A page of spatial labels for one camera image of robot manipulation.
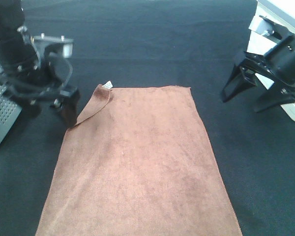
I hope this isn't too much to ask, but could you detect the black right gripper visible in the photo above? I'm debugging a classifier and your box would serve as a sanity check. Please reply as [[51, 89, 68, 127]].
[[221, 33, 295, 113]]

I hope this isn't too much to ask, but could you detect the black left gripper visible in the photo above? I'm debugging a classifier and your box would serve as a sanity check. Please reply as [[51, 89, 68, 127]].
[[0, 53, 81, 128]]

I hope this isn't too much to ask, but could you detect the brown towel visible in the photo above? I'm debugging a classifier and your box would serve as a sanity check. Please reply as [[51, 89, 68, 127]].
[[36, 85, 241, 236]]

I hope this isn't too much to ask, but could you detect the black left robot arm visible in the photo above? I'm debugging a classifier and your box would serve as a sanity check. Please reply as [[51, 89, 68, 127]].
[[0, 0, 80, 127]]

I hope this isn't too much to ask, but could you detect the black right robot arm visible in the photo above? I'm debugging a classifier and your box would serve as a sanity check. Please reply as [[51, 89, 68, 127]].
[[221, 27, 295, 113]]

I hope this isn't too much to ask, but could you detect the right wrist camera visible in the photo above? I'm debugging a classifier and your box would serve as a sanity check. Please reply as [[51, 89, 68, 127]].
[[248, 15, 294, 43]]

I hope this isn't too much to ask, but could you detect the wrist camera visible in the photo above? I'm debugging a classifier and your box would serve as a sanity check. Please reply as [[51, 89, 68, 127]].
[[33, 33, 74, 59], [248, 15, 294, 43]]

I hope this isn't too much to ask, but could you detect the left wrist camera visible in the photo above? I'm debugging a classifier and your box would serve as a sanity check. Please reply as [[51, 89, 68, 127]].
[[33, 33, 74, 59]]

